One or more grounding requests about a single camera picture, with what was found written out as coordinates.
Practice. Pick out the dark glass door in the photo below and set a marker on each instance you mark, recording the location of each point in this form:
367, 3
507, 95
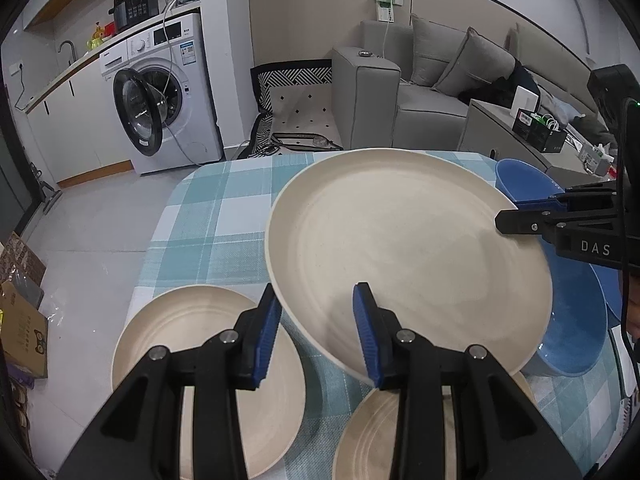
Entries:
15, 185

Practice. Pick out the small grey box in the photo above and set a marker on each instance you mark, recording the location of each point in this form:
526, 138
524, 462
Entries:
595, 157

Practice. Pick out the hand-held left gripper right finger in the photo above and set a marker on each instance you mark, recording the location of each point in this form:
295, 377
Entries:
367, 342

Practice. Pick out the white washing machine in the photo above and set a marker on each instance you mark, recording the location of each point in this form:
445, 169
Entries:
195, 90

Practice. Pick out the grey cushion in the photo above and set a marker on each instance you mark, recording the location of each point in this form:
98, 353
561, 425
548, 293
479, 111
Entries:
435, 52
475, 67

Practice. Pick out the kitchen faucet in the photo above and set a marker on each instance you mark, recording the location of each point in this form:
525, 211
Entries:
69, 49

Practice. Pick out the cream round plate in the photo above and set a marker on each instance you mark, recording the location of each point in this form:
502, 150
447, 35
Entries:
190, 320
370, 440
400, 240

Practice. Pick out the patterned cardboard box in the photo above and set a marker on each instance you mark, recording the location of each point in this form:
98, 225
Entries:
20, 260

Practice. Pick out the wall socket with green charger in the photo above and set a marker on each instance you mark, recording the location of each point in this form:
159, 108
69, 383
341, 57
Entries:
386, 5

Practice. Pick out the grey sofa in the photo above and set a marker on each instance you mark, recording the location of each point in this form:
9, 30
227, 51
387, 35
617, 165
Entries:
370, 100

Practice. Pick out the blue bowl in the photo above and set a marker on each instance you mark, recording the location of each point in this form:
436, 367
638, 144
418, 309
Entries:
575, 310
611, 300

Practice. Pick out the white kitchen counter cabinet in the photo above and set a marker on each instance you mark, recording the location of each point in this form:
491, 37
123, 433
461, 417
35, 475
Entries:
85, 125

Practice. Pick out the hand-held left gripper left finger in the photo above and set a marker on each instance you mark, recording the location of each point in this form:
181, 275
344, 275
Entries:
265, 342

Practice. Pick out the teal checkered tablecloth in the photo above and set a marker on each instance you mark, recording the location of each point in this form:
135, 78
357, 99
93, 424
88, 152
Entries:
220, 210

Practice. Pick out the grey side cabinet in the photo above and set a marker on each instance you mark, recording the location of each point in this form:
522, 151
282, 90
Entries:
485, 130

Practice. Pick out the small white box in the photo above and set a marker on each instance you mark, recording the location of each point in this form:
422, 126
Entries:
525, 100

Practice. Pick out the dark clothing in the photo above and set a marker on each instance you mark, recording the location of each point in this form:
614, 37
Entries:
500, 87

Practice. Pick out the brown cardboard box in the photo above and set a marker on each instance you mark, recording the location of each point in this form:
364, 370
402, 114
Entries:
22, 340

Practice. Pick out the black cardboard box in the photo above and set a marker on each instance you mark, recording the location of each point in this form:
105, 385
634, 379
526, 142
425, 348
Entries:
537, 135

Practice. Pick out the small round metal object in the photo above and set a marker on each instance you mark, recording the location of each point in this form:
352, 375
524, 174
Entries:
365, 53

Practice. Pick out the black pressure cooker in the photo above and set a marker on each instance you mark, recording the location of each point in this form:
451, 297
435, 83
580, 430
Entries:
134, 7

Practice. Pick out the white wall socket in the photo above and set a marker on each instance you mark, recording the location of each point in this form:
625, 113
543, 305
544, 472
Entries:
15, 69

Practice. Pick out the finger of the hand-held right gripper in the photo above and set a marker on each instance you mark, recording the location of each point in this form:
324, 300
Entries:
537, 202
520, 221

